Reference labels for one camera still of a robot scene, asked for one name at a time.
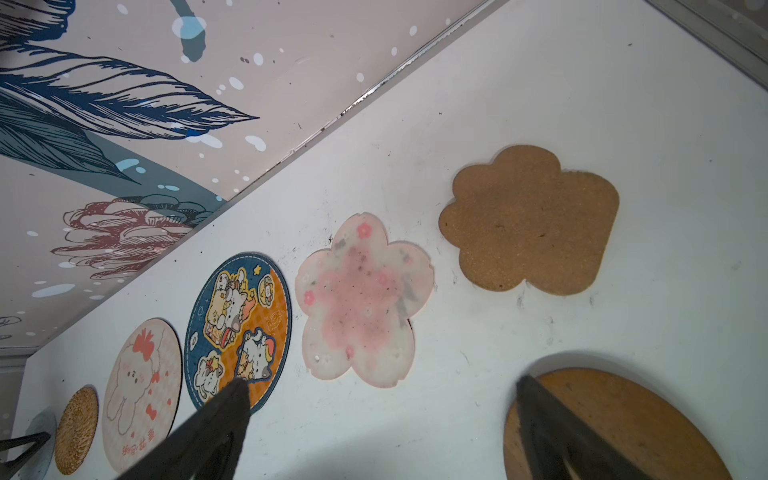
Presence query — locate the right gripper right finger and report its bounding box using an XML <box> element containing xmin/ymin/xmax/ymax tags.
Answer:
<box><xmin>516</xmin><ymin>375</ymin><xmax>650</xmax><ymax>480</ymax></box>

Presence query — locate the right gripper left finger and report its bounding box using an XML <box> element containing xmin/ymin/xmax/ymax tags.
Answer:
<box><xmin>120</xmin><ymin>379</ymin><xmax>250</xmax><ymax>479</ymax></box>

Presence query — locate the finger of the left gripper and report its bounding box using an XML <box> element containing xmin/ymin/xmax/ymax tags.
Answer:
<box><xmin>0</xmin><ymin>431</ymin><xmax>52</xmax><ymax>478</ymax></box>

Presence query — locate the rattan round coaster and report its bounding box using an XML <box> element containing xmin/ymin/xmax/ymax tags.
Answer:
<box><xmin>54</xmin><ymin>385</ymin><xmax>99</xmax><ymax>475</ymax></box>

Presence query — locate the pink bunny round coaster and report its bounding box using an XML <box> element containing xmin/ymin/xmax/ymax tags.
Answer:
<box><xmin>101</xmin><ymin>318</ymin><xmax>182</xmax><ymax>474</ymax></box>

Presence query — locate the brown round wooden coaster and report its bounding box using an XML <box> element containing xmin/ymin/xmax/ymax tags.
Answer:
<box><xmin>503</xmin><ymin>368</ymin><xmax>731</xmax><ymax>479</ymax></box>

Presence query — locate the blue cartoon round coaster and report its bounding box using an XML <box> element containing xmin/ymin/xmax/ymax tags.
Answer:
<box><xmin>183</xmin><ymin>252</ymin><xmax>293</xmax><ymax>413</ymax></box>

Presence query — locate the pink flower coaster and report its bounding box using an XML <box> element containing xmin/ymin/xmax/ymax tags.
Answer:
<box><xmin>295</xmin><ymin>213</ymin><xmax>435</xmax><ymax>388</ymax></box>

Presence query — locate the cork flower coaster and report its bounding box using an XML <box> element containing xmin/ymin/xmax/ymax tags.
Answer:
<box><xmin>438</xmin><ymin>145</ymin><xmax>620</xmax><ymax>296</ymax></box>

